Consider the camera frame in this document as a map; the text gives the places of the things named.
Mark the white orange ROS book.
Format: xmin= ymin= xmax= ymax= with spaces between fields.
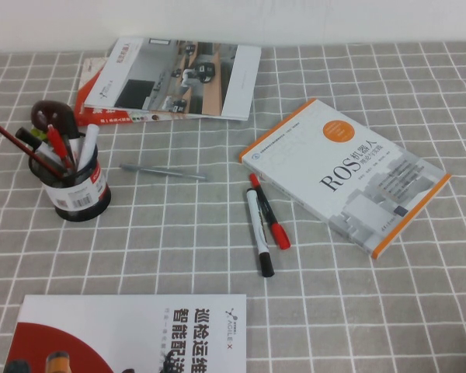
xmin=239 ymin=97 xmax=453 ymax=260

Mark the grey checked tablecloth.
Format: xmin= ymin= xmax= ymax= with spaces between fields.
xmin=0 ymin=40 xmax=466 ymax=373

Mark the white brochure with red circle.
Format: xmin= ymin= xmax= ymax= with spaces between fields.
xmin=2 ymin=294 xmax=248 ymax=373

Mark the black mesh pen holder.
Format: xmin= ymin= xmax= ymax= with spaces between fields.
xmin=40 ymin=131 xmax=113 ymax=223

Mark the red book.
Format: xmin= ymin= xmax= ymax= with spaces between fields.
xmin=74 ymin=57 xmax=197 ymax=127

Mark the red gel pen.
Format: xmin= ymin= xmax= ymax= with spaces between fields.
xmin=46 ymin=124 xmax=78 ymax=174

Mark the grey pen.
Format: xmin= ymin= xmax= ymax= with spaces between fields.
xmin=119 ymin=162 xmax=210 ymax=183

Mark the black capped white marker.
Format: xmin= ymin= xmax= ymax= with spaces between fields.
xmin=15 ymin=127 xmax=63 ymax=166

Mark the black marker with red caps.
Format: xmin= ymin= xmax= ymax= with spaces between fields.
xmin=249 ymin=173 xmax=292 ymax=250

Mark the red pencil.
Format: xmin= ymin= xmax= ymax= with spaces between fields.
xmin=0 ymin=113 xmax=65 ymax=179

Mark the white marker in holder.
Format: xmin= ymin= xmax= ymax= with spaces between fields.
xmin=77 ymin=124 xmax=100 ymax=174
xmin=68 ymin=138 xmax=82 ymax=172

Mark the white marker with black cap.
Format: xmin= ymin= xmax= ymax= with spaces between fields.
xmin=245 ymin=187 xmax=276 ymax=278

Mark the white brochure with robot photo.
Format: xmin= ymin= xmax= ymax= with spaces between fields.
xmin=84 ymin=37 xmax=263 ymax=121

